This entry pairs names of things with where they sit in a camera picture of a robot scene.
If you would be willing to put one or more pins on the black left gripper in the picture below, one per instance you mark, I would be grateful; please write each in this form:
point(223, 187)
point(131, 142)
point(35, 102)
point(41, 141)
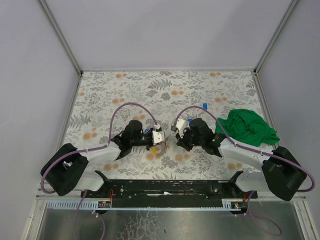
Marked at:
point(152, 142)

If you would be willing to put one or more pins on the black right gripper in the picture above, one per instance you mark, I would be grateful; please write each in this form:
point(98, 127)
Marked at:
point(181, 139)

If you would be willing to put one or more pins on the spiral keyring with yellow handle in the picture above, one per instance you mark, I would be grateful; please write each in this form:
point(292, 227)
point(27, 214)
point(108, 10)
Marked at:
point(160, 148)

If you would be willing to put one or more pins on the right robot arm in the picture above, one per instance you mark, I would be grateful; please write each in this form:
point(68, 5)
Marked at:
point(278, 170)

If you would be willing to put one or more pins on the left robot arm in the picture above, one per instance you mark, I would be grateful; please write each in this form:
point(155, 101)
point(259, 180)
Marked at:
point(67, 169)

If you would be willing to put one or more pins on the green cloth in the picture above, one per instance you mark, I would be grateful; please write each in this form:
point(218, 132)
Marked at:
point(248, 127)

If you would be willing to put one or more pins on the floral table mat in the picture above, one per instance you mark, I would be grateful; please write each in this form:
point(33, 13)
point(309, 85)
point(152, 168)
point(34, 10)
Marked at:
point(106, 102)

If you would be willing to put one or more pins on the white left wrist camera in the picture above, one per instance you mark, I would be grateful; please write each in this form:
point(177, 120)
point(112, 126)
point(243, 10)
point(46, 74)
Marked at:
point(158, 136)

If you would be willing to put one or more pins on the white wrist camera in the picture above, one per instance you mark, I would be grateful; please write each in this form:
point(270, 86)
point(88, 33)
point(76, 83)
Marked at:
point(178, 125)
point(158, 136)

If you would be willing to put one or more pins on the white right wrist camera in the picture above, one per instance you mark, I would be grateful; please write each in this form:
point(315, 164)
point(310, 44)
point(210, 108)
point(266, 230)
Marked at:
point(178, 125)

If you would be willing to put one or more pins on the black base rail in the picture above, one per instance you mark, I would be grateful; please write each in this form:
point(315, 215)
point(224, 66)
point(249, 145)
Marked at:
point(127, 189)

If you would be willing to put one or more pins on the white cable duct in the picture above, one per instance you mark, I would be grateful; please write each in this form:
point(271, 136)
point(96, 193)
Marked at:
point(166, 203)

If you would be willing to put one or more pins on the left aluminium frame post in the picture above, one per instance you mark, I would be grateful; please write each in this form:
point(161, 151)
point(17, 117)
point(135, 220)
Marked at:
point(59, 35)

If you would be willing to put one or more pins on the aluminium frame post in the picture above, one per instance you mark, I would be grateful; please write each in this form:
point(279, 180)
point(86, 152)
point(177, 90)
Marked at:
point(280, 27)
point(59, 35)

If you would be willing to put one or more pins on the right aluminium frame post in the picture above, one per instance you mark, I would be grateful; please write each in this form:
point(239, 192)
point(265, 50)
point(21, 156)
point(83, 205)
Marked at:
point(280, 27)

